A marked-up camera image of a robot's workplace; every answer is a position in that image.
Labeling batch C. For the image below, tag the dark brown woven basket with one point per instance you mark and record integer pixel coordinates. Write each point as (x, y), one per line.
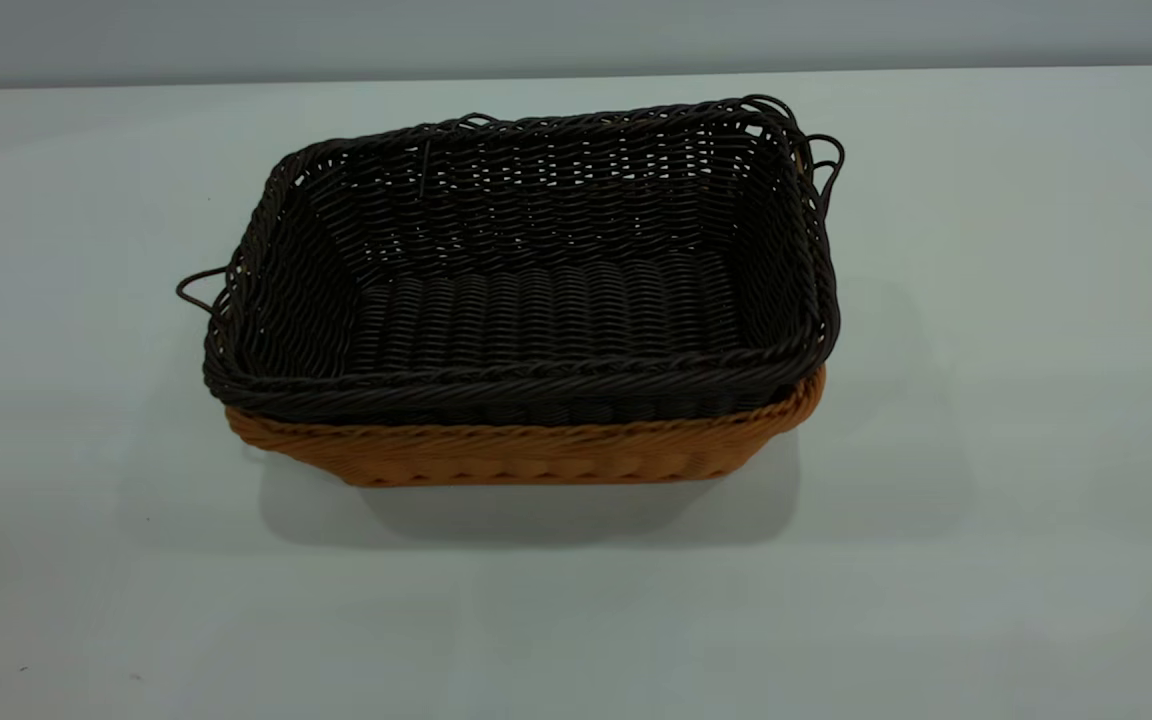
(536, 310)

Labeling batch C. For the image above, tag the orange-brown woven basket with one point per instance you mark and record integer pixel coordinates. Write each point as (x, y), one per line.
(536, 455)

